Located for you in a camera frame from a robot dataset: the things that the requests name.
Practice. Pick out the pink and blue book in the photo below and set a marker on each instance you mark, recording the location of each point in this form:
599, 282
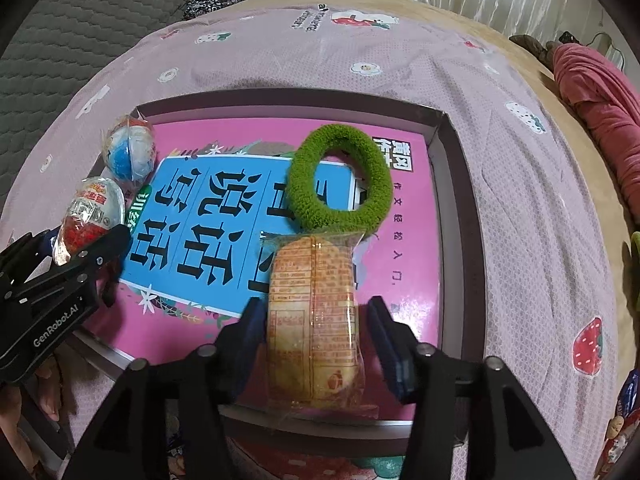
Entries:
400, 240

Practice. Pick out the yellow biscuit packet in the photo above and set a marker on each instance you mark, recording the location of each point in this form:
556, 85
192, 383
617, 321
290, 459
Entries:
310, 320

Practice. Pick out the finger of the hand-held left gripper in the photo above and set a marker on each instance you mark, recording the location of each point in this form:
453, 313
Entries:
27, 252
100, 255

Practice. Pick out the brown cloth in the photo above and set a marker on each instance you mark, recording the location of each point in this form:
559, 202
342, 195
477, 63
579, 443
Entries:
530, 47

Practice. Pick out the person's left hand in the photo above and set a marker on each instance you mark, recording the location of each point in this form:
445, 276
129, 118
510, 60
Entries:
52, 385

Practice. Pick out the red and white packet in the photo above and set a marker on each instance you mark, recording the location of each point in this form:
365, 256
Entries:
615, 445

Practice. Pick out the small blue snack packet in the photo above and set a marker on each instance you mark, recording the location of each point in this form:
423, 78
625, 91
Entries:
630, 392

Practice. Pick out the blue patterned cloth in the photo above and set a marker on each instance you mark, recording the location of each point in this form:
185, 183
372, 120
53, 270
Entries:
215, 2

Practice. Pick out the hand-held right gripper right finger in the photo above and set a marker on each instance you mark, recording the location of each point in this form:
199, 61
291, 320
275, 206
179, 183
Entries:
395, 362

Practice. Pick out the green fleece blanket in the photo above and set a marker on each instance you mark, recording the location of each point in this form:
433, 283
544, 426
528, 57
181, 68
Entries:
635, 247

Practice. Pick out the shallow grey cardboard box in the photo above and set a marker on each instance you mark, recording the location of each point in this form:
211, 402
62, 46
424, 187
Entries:
450, 210

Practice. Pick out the blue toy egg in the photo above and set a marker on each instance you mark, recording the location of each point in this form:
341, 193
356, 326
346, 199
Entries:
127, 155

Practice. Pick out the red toy egg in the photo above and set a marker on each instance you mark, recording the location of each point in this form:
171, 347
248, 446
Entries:
90, 210

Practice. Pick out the pink fleece blanket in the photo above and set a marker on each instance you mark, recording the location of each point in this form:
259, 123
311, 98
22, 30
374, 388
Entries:
600, 100

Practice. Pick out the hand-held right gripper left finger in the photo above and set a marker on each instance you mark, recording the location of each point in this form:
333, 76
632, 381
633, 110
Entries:
250, 342

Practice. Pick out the dark bag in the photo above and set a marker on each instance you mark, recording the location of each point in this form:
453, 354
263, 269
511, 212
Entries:
568, 38

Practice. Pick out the grey quilted headboard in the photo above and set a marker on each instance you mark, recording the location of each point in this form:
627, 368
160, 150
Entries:
75, 20

